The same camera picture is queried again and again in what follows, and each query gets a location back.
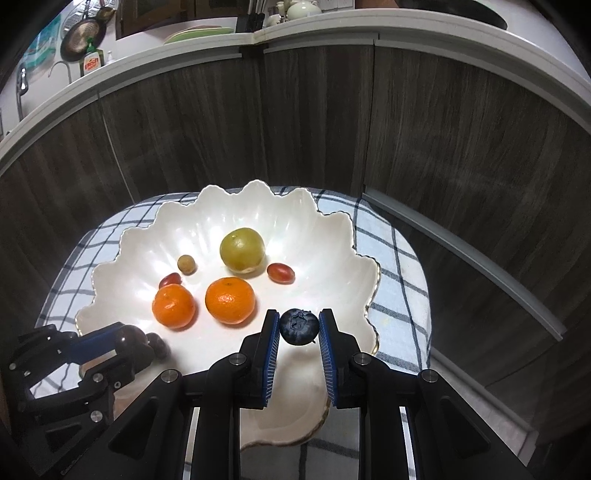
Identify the white scalloped ceramic bowl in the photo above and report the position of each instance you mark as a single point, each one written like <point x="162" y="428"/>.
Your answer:
<point x="300" y="240"/>

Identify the red grape tomato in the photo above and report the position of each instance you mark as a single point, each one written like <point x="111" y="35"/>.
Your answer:
<point x="280" y="272"/>
<point x="170" y="278"/>

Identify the hanging frying pan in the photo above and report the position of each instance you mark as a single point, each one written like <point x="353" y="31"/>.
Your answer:
<point x="83" y="40"/>

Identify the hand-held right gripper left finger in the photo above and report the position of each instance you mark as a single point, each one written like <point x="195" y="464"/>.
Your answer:
<point x="272" y="364"/>

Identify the green plastic basin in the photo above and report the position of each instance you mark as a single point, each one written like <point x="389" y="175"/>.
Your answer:
<point x="198" y="34"/>

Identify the black wok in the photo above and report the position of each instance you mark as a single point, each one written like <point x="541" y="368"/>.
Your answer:
<point x="485" y="14"/>

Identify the orange tangerine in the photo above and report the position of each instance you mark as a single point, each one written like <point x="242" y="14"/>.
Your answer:
<point x="174" y="305"/>
<point x="229" y="300"/>

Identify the grey metal cabinet rail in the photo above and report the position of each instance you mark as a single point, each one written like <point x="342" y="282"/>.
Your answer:
<point x="461" y="261"/>

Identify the dark wood kitchen cabinet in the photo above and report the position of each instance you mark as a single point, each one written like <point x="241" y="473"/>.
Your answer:
<point x="300" y="115"/>

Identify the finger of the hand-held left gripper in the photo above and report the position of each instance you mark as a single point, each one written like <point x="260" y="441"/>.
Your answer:
<point x="106" y="378"/>
<point x="92" y="344"/>

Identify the white blue checked cloth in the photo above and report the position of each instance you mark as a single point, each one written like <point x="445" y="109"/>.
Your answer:
<point x="397" y="277"/>

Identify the blueberry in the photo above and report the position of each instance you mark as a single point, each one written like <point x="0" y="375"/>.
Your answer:
<point x="299" y="326"/>

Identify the white kitchen countertop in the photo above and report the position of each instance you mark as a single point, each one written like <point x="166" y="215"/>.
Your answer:
<point x="415" y="37"/>

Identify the green dish soap bottle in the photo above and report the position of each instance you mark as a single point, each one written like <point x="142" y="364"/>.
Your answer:
<point x="92" y="60"/>

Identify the white ceramic teapot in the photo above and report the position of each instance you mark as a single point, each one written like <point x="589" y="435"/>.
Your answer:
<point x="302" y="9"/>

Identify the round metal steamer rack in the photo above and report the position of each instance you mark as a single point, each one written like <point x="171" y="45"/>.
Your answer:
<point x="76" y="14"/>

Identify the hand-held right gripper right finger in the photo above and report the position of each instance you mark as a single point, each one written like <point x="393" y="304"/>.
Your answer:
<point x="328" y="364"/>

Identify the dark wood wall cabinet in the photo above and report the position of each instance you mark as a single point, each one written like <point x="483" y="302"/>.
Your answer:
<point x="152" y="18"/>

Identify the black knife block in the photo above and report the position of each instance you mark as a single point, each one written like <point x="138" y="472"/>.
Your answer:
<point x="249" y="23"/>

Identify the teal plastic bag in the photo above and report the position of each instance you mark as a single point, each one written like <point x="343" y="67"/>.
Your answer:
<point x="41" y="44"/>

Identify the steel kitchen faucet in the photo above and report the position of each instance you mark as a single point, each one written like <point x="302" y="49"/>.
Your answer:
<point x="21" y="90"/>

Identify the green tangerine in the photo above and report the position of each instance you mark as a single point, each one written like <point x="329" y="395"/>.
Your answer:
<point x="242" y="249"/>

